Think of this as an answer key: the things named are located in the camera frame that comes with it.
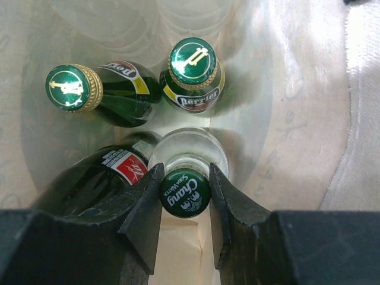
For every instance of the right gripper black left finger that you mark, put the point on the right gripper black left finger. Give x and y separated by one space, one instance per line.
114 242

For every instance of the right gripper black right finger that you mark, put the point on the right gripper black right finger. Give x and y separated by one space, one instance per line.
252 245

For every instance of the clear Chang soda bottle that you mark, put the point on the clear Chang soda bottle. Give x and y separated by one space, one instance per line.
186 155

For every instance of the cream canvas tote bag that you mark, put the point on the cream canvas tote bag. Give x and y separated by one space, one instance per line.
298 117

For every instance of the green Perrier bottle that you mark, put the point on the green Perrier bottle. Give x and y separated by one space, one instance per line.
123 93
194 78

